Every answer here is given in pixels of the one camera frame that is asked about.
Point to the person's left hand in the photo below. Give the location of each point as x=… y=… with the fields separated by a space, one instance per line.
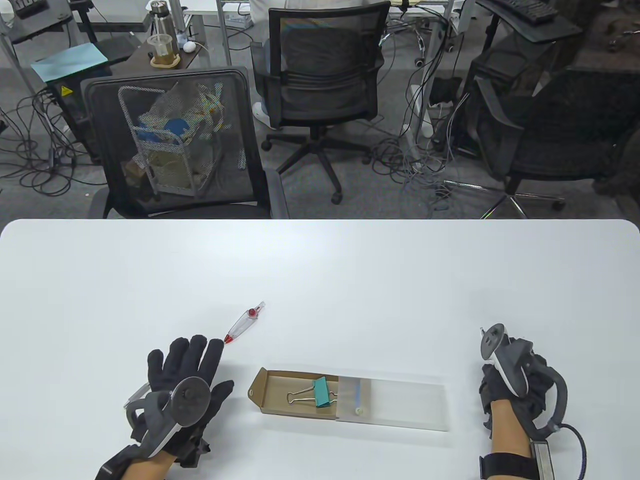
x=185 y=360

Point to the person's right hand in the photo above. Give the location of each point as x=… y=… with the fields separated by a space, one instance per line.
x=492 y=387

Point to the clear transparent pen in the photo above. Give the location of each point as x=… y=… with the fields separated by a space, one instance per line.
x=135 y=396

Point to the clear pen with red tip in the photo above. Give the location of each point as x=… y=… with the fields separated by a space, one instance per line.
x=242 y=322

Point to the kraft and frosted pencil case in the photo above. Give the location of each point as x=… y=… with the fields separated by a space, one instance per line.
x=390 y=405

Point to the teal binder clip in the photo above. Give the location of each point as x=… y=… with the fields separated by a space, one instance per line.
x=321 y=392

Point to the person's right forearm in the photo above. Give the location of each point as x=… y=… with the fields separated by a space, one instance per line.
x=510 y=435

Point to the grey right hand controller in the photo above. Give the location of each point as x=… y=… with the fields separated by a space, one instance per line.
x=510 y=360

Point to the grey hand controller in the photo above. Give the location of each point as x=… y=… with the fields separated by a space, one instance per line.
x=510 y=360
x=192 y=400

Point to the grey left hand controller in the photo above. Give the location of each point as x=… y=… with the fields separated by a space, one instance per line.
x=192 y=400

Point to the blue and white stick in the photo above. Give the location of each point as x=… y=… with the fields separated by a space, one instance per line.
x=358 y=395

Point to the black mesh chair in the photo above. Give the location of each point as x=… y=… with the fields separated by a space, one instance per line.
x=100 y=150

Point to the dark mesh armchair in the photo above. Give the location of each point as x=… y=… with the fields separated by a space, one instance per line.
x=565 y=140

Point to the black box with yellow sticker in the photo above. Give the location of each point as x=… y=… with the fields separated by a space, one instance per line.
x=75 y=115

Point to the dark side table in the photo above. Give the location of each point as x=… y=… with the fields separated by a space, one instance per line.
x=135 y=60

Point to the clear plastic cup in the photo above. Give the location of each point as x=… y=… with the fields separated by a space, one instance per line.
x=162 y=50

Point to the black swivel office chair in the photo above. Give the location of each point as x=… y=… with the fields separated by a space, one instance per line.
x=320 y=75

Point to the teal paper folder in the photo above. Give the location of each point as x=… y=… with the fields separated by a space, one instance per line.
x=70 y=62

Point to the steel water bottle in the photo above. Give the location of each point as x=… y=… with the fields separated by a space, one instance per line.
x=161 y=20

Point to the black keyboard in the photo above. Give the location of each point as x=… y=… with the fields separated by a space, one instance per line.
x=525 y=10

